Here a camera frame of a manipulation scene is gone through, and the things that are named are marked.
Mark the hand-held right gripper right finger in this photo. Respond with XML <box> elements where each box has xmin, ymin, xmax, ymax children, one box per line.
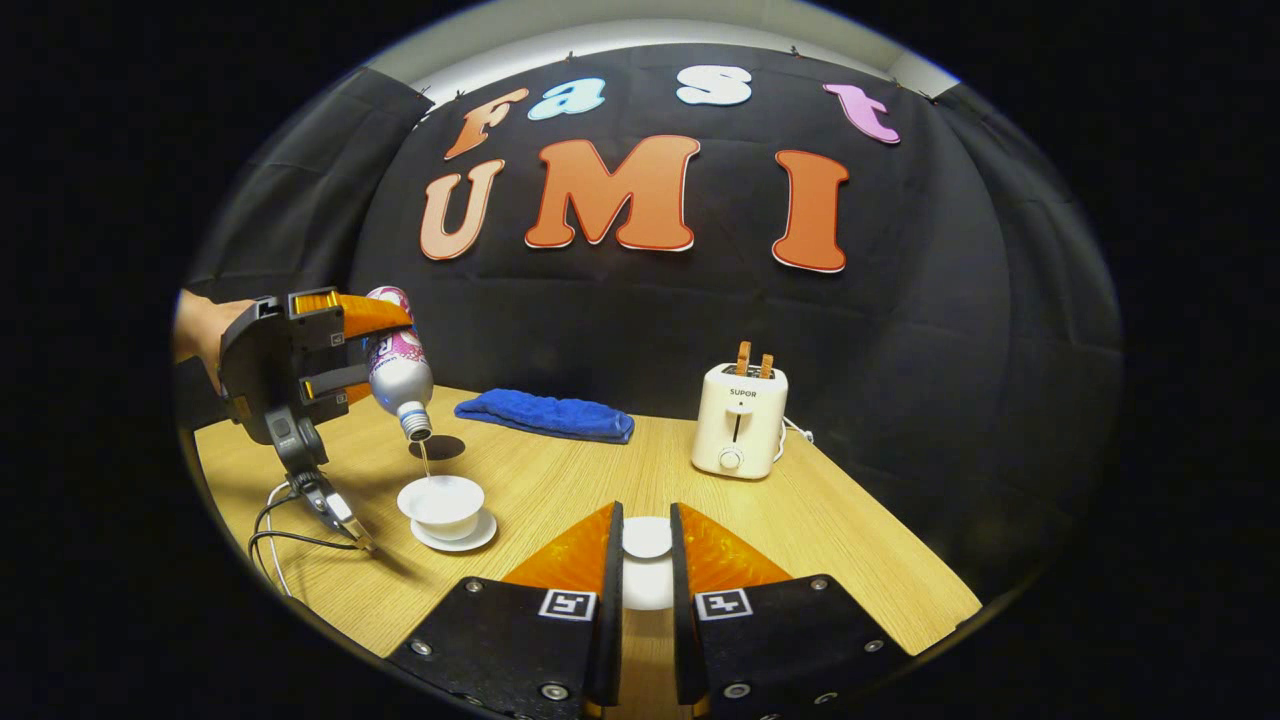
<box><xmin>670</xmin><ymin>503</ymin><xmax>916</xmax><ymax>720</ymax></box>

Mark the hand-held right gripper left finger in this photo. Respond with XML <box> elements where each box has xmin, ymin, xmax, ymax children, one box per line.
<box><xmin>388</xmin><ymin>502</ymin><xmax>626</xmax><ymax>720</ymax></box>

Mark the silver water bottle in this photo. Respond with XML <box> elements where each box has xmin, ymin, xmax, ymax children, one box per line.
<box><xmin>363</xmin><ymin>286</ymin><xmax>436</xmax><ymax>443</ymax></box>

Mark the white teacup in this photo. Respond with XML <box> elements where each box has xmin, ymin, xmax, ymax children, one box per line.
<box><xmin>397</xmin><ymin>475</ymin><xmax>486</xmax><ymax>542</ymax></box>

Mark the white saucer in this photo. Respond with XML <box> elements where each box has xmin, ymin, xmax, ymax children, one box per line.
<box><xmin>410</xmin><ymin>508</ymin><xmax>498</xmax><ymax>553</ymax></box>

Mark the blue towel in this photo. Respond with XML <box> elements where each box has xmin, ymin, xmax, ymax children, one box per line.
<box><xmin>454</xmin><ymin>388</ymin><xmax>636</xmax><ymax>445</ymax></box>

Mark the white toaster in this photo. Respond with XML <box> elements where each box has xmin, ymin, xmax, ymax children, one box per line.
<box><xmin>691</xmin><ymin>363</ymin><xmax>790</xmax><ymax>481</ymax></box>

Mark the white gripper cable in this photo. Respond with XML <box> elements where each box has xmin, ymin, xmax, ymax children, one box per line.
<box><xmin>263</xmin><ymin>480</ymin><xmax>297</xmax><ymax>598</ymax></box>

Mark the white toaster cable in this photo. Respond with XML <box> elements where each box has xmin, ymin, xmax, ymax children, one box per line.
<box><xmin>775</xmin><ymin>415</ymin><xmax>816</xmax><ymax>463</ymax></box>

